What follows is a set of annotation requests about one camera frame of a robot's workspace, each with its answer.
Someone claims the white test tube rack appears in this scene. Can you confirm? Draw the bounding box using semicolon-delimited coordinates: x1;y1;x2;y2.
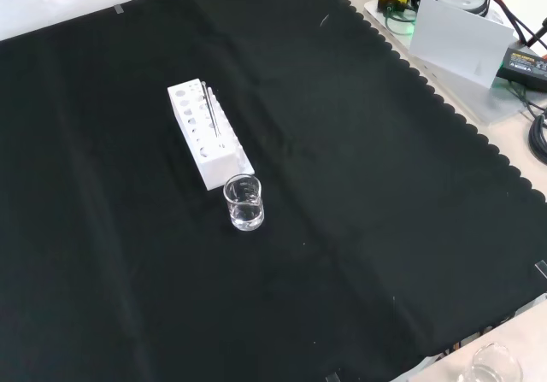
167;78;256;192

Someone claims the small glass beaker with water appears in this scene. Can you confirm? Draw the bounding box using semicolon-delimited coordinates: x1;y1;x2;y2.
222;173;266;232

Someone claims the black bench cloth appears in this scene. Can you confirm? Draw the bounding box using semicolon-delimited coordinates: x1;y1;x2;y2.
0;0;547;382

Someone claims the white board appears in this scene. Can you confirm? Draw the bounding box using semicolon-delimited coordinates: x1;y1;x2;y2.
409;0;516;91

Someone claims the black power adapter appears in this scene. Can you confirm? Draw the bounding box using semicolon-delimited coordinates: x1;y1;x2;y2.
495;42;547;91

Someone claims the large clear glass beaker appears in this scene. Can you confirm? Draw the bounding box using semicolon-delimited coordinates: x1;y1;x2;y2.
459;342;525;382

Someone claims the grey metal base plate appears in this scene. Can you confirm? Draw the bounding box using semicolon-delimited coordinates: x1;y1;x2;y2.
362;0;547;125

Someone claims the black cable coil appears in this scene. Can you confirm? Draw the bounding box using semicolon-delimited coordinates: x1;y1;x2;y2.
526;109;547;164

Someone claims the orange cable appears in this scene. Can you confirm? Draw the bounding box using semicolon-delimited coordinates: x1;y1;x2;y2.
478;0;534;44

